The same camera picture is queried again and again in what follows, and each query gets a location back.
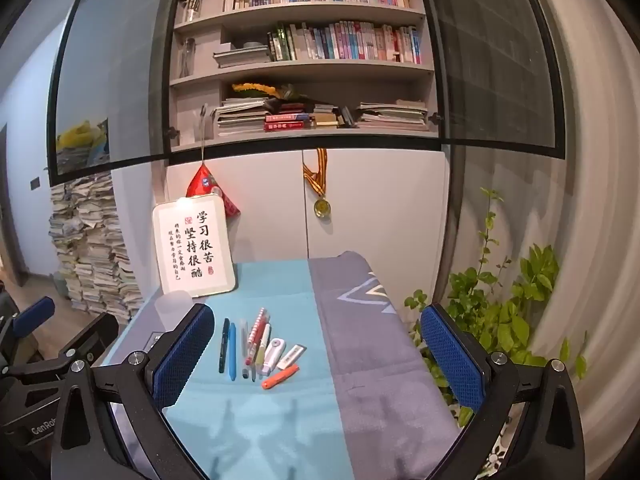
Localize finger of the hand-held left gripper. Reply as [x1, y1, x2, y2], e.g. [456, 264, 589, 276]
[7, 311, 121, 387]
[12, 296, 56, 339]

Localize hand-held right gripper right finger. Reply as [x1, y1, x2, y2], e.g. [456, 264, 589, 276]
[420, 303, 587, 480]

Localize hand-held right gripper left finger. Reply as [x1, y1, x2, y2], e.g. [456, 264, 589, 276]
[50, 303, 216, 480]

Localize black pen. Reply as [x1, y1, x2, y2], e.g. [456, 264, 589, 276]
[218, 317, 231, 375]

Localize translucent plastic cup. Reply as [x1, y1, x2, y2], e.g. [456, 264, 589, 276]
[154, 292, 193, 322]

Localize clear pen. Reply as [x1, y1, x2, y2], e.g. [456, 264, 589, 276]
[239, 318, 250, 380]

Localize white floral patterned pen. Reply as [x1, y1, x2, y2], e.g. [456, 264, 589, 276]
[248, 307, 266, 356]

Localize white and purple correction tape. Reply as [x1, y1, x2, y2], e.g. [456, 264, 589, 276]
[260, 339, 287, 375]

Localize orange utility knife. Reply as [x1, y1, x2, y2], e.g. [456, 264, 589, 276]
[261, 365, 301, 390]

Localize white eraser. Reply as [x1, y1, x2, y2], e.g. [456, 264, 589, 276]
[277, 344, 307, 370]

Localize green potted plant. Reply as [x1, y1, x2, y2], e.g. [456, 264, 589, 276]
[405, 187, 588, 426]

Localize tall stack of papers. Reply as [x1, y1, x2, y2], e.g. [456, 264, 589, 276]
[47, 170, 146, 321]

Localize black and white patterned mat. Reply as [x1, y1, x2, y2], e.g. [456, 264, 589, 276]
[470, 410, 522, 480]

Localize framed calligraphy sign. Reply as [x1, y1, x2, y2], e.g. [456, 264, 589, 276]
[152, 195, 237, 297]

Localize teal and grey printed blanket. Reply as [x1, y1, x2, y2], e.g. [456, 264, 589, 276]
[100, 250, 463, 480]

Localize white lower cabinet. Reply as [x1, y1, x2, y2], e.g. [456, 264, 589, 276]
[167, 147, 451, 271]

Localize red hanging pouch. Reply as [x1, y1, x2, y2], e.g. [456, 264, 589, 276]
[186, 105, 241, 218]

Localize gold medal with striped ribbon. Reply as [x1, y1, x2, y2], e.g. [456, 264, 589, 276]
[301, 147, 332, 221]

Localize white curtain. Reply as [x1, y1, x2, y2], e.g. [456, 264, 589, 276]
[520, 0, 640, 461]

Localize clear acrylic holder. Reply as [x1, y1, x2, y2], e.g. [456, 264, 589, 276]
[192, 105, 213, 143]

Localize stack of magazines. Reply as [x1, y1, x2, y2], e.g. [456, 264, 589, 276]
[356, 101, 430, 131]
[215, 97, 268, 136]

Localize stack of red books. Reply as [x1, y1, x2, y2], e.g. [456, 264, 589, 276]
[264, 102, 313, 132]

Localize glass cabinet door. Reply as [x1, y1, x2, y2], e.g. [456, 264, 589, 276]
[415, 0, 566, 161]
[47, 0, 188, 186]

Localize small stack of books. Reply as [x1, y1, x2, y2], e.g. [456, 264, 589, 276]
[312, 104, 341, 127]

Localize yellow sunflower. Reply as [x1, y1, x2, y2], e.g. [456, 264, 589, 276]
[231, 82, 281, 98]

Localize clear glass vase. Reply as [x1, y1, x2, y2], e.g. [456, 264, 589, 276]
[179, 37, 197, 78]

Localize grey flat boxes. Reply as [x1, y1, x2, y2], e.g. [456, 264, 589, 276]
[214, 42, 273, 68]

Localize row of pink and green books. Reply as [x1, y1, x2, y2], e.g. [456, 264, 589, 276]
[267, 21, 423, 64]

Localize grey wall bookshelf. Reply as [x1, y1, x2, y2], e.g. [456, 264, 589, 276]
[167, 0, 441, 153]

